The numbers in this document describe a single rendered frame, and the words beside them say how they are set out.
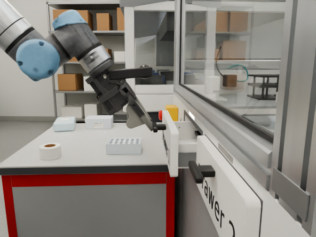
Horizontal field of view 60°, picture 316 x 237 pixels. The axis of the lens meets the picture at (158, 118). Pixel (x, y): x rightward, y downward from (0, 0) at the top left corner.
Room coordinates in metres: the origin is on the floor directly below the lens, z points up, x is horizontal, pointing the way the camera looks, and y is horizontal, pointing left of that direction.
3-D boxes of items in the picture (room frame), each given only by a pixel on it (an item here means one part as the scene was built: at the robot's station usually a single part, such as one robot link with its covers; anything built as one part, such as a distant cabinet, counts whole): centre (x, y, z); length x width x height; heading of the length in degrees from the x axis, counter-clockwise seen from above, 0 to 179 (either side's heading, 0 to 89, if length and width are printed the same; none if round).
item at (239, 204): (0.43, -0.10, 0.87); 0.29 x 0.02 x 0.11; 3
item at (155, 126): (0.74, 0.00, 0.91); 0.07 x 0.04 x 0.01; 3
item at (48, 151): (0.90, 0.37, 0.78); 0.07 x 0.07 x 0.04
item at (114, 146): (0.97, 0.12, 0.78); 0.12 x 0.08 x 0.04; 92
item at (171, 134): (0.74, -0.03, 0.87); 0.29 x 0.02 x 0.11; 3
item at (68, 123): (1.32, 0.46, 0.78); 0.15 x 0.10 x 0.04; 13
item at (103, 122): (1.35, 0.29, 0.79); 0.13 x 0.09 x 0.05; 92
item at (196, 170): (0.42, -0.07, 0.91); 0.07 x 0.04 x 0.01; 3
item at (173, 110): (1.07, -0.05, 0.88); 0.07 x 0.05 x 0.07; 3
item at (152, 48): (2.47, -0.34, 1.13); 1.78 x 1.14 x 0.45; 3
